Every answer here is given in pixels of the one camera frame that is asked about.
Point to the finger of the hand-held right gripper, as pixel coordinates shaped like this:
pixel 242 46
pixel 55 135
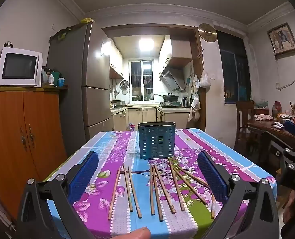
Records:
pixel 294 129
pixel 290 176

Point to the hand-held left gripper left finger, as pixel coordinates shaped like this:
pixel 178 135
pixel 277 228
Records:
pixel 84 176

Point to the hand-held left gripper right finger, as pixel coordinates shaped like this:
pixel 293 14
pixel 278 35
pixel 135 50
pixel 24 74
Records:
pixel 212 176

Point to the bunch of wooden chopsticks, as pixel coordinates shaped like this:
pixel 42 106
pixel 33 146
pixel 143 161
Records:
pixel 152 191

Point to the blue metal utensil holder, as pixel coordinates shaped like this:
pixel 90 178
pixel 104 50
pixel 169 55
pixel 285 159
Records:
pixel 157 139

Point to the person's left hand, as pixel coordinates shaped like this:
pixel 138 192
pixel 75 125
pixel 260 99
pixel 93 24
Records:
pixel 132 234

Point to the floral striped tablecloth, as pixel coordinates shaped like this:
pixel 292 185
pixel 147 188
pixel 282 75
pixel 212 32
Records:
pixel 100 179

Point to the wooden dining table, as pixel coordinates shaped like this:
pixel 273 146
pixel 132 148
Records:
pixel 267 125

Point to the red jar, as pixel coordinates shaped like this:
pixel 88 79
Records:
pixel 276 108

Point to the crumpled cloth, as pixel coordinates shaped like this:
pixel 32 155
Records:
pixel 263 117

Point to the wooden chair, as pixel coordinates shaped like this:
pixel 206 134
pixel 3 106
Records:
pixel 244 119

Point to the colourful packet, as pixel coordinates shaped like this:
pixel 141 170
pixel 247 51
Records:
pixel 132 127

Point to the hanging cloth bag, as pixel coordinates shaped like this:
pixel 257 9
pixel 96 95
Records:
pixel 194 109

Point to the metal kettle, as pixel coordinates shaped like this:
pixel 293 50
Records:
pixel 185 102

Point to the dark window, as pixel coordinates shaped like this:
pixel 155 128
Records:
pixel 234 74

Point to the orange wooden cabinet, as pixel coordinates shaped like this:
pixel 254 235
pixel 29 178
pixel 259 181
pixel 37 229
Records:
pixel 10 134

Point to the kitchen base cabinets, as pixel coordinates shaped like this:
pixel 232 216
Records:
pixel 147 115

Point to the black wok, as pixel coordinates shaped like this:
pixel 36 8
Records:
pixel 168 96

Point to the white plastic bag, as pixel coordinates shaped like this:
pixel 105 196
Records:
pixel 204 81

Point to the grey refrigerator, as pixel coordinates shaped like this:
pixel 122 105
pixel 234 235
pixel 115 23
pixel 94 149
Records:
pixel 72 79

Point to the round metal strainer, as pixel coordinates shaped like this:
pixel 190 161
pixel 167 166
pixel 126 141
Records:
pixel 124 84

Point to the white bottle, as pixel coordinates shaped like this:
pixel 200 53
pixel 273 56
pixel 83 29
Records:
pixel 51 80

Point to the green box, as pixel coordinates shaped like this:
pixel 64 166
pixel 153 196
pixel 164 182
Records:
pixel 56 75

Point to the metal range hood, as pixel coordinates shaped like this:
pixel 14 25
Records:
pixel 172 78

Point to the barred kitchen window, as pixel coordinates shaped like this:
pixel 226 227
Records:
pixel 141 79

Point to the white microwave oven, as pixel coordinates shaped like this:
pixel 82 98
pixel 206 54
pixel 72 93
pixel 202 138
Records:
pixel 19 66

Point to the kitchen ceiling light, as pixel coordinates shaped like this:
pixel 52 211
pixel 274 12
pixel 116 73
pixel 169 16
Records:
pixel 146 44

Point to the yellow bag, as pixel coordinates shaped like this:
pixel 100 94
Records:
pixel 87 20

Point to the elephant wall picture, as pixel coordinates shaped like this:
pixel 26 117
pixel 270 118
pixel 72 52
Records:
pixel 283 39

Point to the gold wall clock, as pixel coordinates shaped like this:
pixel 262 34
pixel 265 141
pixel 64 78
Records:
pixel 207 32

